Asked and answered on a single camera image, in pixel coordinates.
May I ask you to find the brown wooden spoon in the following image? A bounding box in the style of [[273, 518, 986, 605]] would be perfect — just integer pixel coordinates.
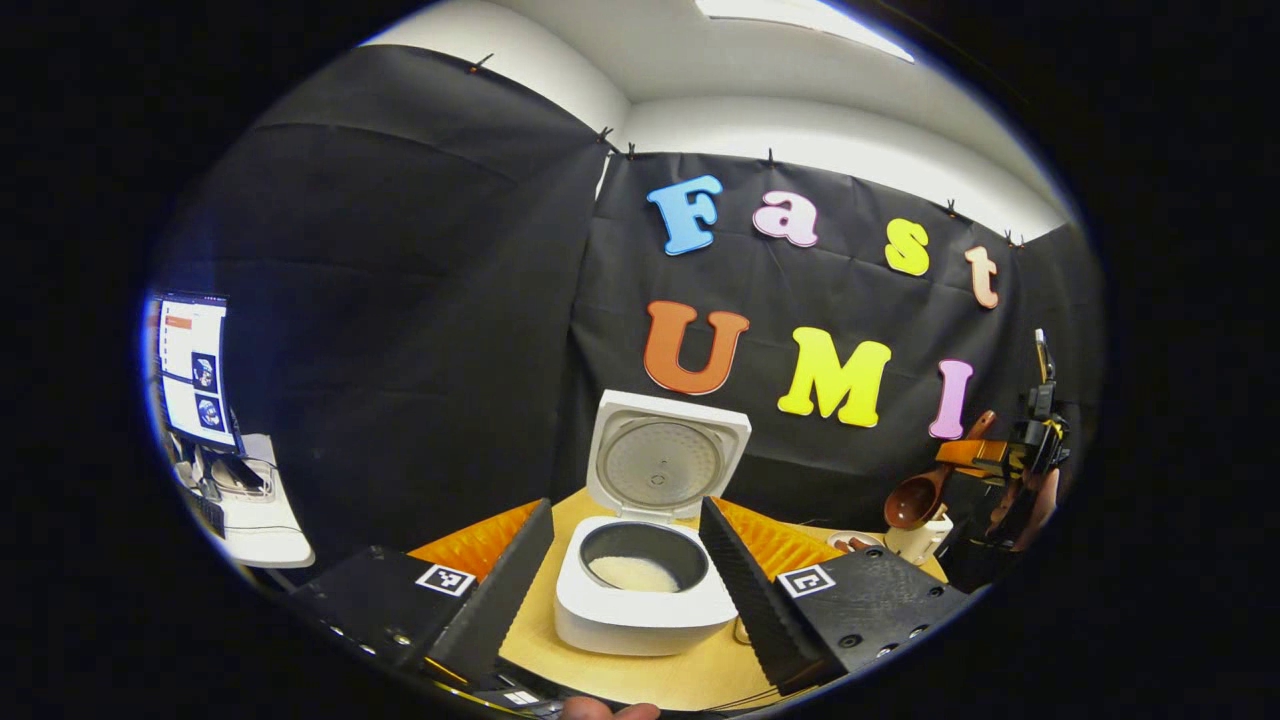
[[884, 410, 998, 531]]

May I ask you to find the computer monitor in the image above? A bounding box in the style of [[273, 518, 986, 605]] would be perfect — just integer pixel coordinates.
[[155, 292, 241, 453]]

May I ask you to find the white toaster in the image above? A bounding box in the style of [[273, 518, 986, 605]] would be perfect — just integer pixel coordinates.
[[885, 510, 954, 566]]

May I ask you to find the white side table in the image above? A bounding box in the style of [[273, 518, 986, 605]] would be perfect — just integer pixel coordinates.
[[175, 433, 316, 569]]

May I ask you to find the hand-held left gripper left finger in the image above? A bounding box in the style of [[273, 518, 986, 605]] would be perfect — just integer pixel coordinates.
[[290, 498, 556, 691]]

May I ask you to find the white rice cooker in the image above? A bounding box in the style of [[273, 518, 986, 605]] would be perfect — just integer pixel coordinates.
[[553, 390, 753, 658]]

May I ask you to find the ceiling light panel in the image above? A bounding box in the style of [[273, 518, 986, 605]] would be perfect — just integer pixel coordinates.
[[695, 0, 916, 63]]

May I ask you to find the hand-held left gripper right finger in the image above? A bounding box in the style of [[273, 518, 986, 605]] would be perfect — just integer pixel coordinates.
[[698, 497, 973, 698]]

